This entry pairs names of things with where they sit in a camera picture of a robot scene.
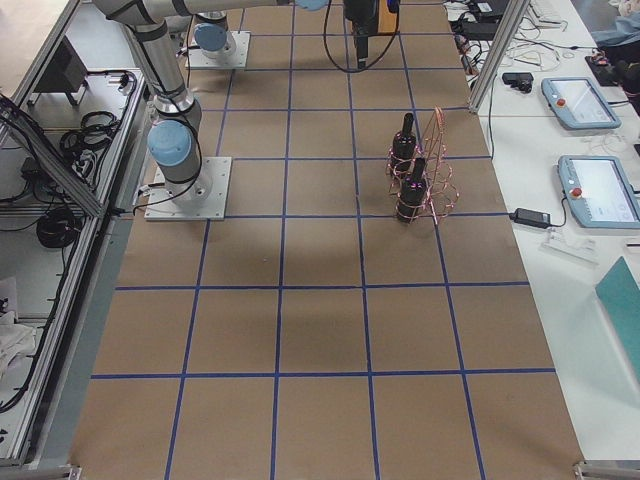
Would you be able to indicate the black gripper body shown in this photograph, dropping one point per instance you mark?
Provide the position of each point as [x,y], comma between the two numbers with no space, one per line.
[358,11]

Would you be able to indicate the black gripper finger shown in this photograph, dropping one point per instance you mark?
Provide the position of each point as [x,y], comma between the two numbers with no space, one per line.
[359,43]
[364,49]

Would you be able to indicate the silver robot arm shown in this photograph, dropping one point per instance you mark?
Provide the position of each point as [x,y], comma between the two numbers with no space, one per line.
[148,37]
[212,35]

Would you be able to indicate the wooden tray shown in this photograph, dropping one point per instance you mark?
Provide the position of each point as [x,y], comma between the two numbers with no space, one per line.
[387,17]

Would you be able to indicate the dark wine bottle far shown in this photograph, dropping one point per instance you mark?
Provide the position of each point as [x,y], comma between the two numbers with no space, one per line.
[403,147]

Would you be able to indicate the dark wine bottle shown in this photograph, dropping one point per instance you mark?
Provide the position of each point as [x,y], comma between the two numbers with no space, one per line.
[403,147]
[412,192]

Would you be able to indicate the dark wine bottle near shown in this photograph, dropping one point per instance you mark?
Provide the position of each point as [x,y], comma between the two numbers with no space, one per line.
[412,192]

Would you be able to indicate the black handheld device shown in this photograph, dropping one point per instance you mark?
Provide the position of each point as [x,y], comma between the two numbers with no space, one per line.
[520,81]

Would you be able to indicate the far teach pendant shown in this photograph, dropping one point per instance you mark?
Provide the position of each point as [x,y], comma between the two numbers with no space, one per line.
[578,104]

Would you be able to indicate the teach pendant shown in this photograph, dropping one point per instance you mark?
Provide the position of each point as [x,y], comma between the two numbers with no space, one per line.
[578,104]
[598,192]

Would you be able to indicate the black power adapter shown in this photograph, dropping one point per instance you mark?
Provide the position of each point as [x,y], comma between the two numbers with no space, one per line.
[531,218]

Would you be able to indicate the near teach pendant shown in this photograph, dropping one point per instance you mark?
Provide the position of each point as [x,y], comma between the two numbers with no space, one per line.
[598,192]

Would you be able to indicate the clear acrylic stand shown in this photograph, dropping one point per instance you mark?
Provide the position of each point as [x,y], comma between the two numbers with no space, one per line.
[584,250]

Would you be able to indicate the teal board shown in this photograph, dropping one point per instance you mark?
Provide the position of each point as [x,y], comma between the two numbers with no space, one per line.
[618,292]

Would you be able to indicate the aluminium frame post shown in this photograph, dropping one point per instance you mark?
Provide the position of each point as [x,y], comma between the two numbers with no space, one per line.
[505,33]

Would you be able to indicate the copper wire bottle basket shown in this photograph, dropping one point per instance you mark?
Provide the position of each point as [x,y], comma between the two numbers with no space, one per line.
[442,195]

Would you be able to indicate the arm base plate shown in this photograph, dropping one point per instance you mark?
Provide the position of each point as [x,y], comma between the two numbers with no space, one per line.
[238,60]
[206,199]

